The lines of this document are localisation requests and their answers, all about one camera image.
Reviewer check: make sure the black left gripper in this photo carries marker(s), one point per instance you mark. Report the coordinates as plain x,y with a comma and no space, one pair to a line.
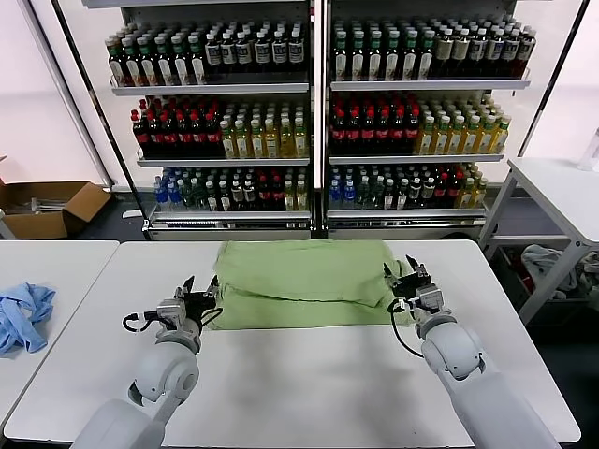
196,306

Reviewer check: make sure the red item in crate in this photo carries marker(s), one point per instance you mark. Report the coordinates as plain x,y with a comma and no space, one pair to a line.
523,283

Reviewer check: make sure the clear plastic bottle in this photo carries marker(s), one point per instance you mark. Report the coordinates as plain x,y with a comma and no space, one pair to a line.
590,154

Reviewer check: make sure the blue drink bottle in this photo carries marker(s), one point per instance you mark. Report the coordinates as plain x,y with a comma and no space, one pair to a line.
349,194
174,194
335,194
162,194

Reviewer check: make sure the dark bottle green cap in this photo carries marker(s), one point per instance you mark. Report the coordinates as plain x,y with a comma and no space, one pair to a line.
181,64
148,65
393,58
165,65
117,65
410,58
358,58
197,64
340,58
426,58
132,65
375,58

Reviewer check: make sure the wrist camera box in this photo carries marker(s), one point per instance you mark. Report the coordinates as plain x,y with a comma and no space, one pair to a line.
169,312
429,298

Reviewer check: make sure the grey crumpled cloth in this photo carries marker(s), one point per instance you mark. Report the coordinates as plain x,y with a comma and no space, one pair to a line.
590,269
543,257

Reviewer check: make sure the dark bottle beige label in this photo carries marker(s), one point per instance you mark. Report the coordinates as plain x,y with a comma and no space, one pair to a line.
443,51
461,51

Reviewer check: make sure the grey slanted pole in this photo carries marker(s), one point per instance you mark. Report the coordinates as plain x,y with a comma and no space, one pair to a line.
68,93

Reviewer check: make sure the yellow tea bottle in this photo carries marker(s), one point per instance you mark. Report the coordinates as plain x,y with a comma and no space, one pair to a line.
258,142
441,140
501,138
243,142
426,140
471,139
456,139
302,140
272,141
287,141
228,142
486,138

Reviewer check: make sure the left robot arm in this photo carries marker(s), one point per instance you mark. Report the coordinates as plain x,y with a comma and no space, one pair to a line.
159,374

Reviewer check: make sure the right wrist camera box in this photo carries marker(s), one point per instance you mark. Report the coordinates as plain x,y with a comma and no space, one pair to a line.
429,298

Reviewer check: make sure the white table grey legs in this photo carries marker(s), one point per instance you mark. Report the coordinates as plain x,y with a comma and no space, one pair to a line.
552,187

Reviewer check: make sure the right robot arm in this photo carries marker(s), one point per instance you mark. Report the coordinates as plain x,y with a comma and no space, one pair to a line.
458,346

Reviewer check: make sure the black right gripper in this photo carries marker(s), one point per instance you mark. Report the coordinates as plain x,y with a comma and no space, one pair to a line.
409,285

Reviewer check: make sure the black slanted pole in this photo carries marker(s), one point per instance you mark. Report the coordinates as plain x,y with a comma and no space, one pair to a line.
552,77
101,117

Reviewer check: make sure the dark bottle white label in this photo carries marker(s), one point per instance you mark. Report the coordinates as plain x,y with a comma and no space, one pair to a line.
243,53
279,51
495,51
528,49
478,51
228,53
511,50
296,50
213,53
262,52

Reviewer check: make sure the cola bottle red cap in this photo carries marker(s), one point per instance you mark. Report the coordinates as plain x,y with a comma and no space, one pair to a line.
139,135
398,135
214,135
199,135
412,134
155,135
185,135
338,135
353,135
368,135
383,135
169,135

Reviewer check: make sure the open cardboard box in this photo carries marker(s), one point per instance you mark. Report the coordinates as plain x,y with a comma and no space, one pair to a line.
79,206

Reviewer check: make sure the metal rods bundle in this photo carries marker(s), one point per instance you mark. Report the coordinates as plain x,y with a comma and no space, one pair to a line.
47,206

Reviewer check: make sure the green T-shirt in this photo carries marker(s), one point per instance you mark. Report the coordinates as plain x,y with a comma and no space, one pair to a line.
304,271

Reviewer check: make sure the white paper scrap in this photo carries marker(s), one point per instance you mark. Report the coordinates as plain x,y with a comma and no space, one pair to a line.
131,214

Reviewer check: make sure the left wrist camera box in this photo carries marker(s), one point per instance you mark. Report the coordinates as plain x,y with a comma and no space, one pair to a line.
169,312

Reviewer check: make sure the crumpled blue cloth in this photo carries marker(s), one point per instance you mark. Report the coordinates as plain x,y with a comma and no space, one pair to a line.
23,322

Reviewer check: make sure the grey metal drinks shelf unit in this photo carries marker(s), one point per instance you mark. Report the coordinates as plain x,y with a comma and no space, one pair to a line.
210,89
421,85

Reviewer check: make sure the dark storage crate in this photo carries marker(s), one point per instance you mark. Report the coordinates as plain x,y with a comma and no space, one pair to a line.
507,266

